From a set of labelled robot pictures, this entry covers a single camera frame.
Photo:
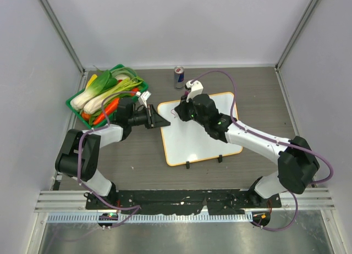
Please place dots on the aluminium frame post left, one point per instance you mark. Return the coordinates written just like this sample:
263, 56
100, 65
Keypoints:
61, 34

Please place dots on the white slotted cable duct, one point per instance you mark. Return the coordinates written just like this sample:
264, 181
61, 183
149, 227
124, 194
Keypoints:
107, 218

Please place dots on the silver blue drink can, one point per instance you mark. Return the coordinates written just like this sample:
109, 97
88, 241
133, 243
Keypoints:
178, 77

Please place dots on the aluminium rail left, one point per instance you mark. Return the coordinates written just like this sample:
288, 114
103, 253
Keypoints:
60, 201

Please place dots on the green plastic basket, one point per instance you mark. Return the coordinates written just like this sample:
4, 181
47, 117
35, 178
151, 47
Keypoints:
88, 119

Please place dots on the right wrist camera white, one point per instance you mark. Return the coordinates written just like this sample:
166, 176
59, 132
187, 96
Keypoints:
193, 89

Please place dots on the aluminium frame post right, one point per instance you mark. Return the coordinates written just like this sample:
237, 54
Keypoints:
302, 23

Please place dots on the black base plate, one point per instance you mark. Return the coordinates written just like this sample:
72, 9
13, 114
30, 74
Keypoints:
188, 202

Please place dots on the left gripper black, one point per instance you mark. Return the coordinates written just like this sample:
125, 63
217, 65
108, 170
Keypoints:
154, 120

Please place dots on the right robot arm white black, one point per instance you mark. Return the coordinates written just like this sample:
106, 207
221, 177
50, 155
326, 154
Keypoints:
296, 165

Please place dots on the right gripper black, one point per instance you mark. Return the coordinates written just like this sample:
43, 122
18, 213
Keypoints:
182, 109

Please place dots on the bok choy left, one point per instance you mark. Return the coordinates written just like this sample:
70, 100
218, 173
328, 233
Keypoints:
101, 84

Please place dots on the yellow vegetable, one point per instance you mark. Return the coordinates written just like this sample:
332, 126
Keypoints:
91, 80

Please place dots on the aluminium frame post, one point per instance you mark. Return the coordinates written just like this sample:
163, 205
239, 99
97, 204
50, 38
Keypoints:
61, 34
302, 23

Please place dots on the bok choy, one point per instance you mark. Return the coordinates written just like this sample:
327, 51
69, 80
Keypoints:
101, 84
126, 84

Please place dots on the red tomato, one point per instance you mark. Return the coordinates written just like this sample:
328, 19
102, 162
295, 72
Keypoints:
135, 92

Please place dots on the bok choy right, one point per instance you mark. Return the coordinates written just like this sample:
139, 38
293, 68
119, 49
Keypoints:
126, 84

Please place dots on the orange carrot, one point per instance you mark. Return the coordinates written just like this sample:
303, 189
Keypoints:
108, 111

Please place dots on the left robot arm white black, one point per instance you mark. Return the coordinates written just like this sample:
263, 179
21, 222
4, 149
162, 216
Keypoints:
78, 156

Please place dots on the whiteboard with orange frame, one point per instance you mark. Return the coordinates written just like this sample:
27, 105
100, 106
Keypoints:
187, 142

